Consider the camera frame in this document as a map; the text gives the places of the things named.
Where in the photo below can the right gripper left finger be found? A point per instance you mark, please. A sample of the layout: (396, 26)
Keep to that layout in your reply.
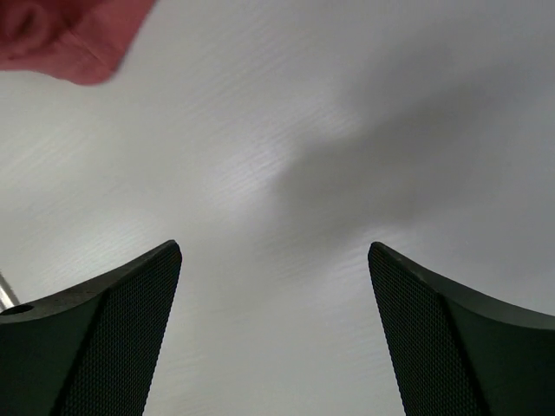
(90, 349)

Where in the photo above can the right side aluminium rail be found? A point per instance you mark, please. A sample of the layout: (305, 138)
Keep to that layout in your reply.
(8, 298)

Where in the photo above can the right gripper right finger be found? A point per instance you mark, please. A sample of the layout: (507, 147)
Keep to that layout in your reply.
(456, 351)

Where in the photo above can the salmon pink t shirt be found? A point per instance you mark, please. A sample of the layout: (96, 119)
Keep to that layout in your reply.
(83, 42)

